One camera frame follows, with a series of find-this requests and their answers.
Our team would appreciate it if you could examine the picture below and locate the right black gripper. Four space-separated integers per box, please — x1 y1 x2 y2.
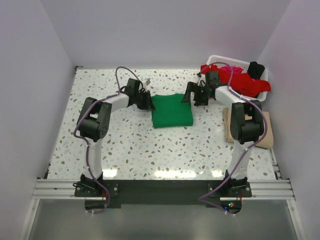
181 81 211 107

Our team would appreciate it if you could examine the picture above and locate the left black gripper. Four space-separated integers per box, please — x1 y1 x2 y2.
134 89 155 110

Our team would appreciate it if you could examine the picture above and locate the green t shirt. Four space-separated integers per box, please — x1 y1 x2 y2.
151 93 194 129

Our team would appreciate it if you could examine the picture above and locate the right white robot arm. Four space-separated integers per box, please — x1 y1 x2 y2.
181 71 268 198

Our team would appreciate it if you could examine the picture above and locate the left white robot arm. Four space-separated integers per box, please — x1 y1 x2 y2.
74 78 156 196

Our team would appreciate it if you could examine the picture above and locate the pink t shirt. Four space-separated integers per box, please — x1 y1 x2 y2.
220 66 244 74

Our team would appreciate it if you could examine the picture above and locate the white plastic laundry basket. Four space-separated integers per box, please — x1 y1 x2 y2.
206 55 268 102

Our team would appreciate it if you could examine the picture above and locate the red t shirt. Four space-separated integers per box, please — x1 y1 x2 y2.
200 64 271 98

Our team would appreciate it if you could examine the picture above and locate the black t shirt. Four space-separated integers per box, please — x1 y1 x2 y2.
247 61 265 80

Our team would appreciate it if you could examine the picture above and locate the folded beige t shirt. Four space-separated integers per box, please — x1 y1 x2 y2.
223 108 274 149

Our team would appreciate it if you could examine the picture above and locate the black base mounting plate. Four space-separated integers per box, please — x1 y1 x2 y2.
74 179 252 210

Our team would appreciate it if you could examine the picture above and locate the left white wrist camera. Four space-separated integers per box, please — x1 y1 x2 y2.
143 78 151 89

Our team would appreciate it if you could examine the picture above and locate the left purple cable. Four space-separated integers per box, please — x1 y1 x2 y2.
73 66 141 215

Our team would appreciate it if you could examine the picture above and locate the purple cable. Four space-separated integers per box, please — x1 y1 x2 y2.
197 63 270 210
73 66 141 215

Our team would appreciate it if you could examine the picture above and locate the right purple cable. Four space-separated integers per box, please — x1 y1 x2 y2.
197 63 270 210

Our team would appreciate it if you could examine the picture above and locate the aluminium frame rail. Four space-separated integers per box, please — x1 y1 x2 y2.
32 179 295 200

